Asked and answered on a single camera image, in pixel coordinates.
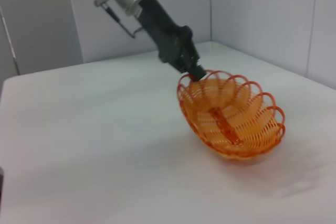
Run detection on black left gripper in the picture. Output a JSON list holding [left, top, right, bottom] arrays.
[[136, 0, 207, 81]]

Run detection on orange woven plastic basket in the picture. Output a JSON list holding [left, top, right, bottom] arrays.
[[176, 69, 286, 163]]

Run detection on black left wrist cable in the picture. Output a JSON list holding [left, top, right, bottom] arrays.
[[93, 0, 144, 39]]

